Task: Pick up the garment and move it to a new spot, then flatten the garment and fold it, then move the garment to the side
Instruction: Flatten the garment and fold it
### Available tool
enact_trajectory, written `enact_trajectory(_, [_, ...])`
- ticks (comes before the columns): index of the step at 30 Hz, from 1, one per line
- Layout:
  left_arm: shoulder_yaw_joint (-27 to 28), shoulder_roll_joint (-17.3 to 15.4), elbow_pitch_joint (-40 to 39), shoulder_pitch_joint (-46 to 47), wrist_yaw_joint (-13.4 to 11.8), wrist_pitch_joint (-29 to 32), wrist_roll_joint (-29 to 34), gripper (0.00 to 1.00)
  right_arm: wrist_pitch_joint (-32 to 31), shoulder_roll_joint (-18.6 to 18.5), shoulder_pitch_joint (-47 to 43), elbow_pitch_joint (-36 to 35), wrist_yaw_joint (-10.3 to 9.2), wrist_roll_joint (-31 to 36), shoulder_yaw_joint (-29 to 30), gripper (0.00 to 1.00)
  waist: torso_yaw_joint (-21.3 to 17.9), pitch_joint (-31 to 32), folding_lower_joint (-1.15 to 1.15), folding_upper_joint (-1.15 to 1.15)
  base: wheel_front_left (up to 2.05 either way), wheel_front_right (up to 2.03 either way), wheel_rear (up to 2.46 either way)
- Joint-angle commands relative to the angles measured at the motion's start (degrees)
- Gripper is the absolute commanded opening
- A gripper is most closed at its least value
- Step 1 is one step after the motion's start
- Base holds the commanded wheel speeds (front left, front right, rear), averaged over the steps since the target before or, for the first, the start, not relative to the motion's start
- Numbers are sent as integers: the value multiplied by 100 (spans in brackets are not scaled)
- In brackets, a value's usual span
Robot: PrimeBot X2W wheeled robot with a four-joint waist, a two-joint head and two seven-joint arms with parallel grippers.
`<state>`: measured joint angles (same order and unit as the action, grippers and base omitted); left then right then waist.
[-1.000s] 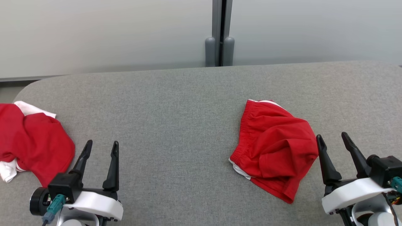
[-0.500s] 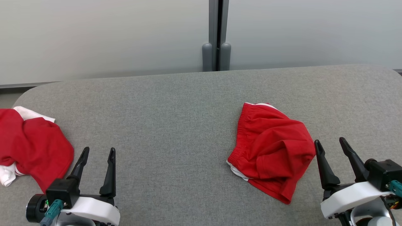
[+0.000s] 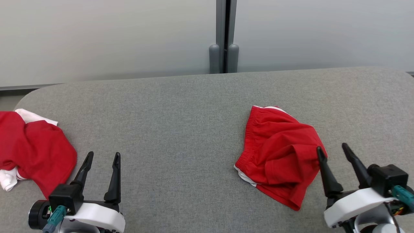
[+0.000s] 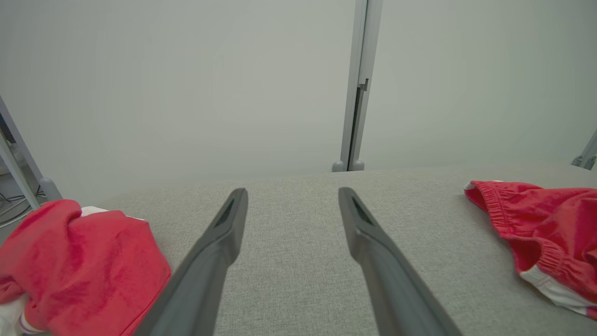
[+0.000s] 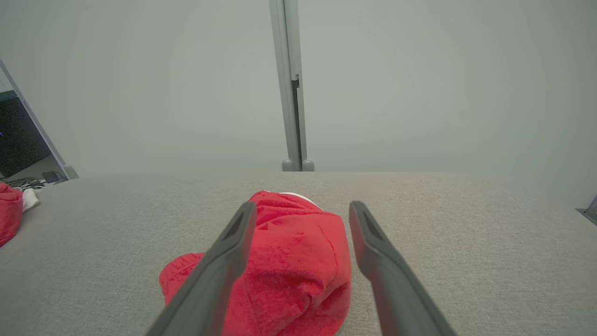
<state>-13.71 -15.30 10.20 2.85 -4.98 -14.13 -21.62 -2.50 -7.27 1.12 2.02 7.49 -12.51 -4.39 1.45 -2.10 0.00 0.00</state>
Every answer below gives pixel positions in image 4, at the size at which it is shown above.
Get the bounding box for red white basketball jersey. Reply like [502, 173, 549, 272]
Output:
[0, 199, 172, 336]

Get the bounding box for grey partition post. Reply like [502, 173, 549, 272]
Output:
[332, 0, 384, 172]

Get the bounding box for grey metal frame leg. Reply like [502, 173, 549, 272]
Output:
[0, 133, 42, 210]
[0, 96, 62, 202]

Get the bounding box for red Bulls 23 shorts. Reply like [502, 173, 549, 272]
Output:
[464, 180, 597, 322]

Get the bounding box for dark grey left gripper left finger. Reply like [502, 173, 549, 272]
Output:
[133, 188, 249, 336]

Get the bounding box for grey metal stand foot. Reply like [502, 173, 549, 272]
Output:
[572, 130, 597, 170]

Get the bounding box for black floor cables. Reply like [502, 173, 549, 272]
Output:
[0, 186, 46, 229]

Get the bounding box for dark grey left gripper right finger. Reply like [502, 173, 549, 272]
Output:
[338, 187, 463, 336]

